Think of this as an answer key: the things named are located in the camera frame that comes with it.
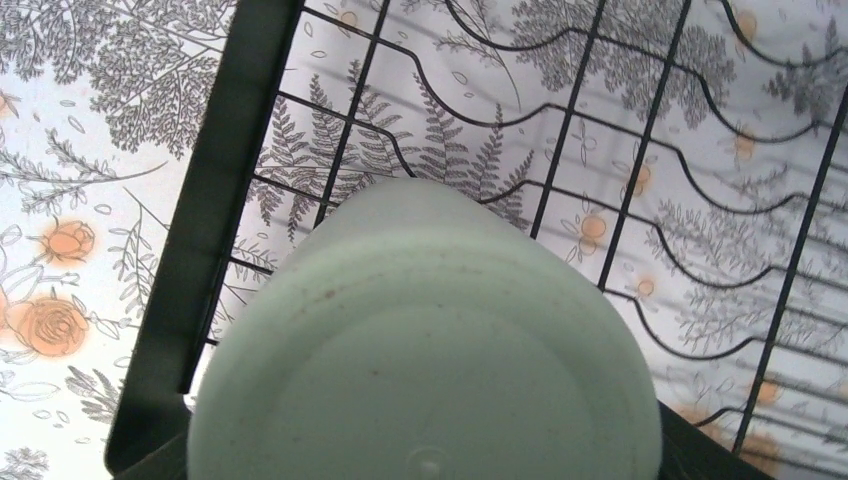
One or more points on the mint green cup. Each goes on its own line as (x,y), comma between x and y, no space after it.
(417,335)

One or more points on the floral patterned table mat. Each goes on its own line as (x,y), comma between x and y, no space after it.
(690,157)

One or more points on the black wire dish rack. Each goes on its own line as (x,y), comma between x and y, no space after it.
(148,437)

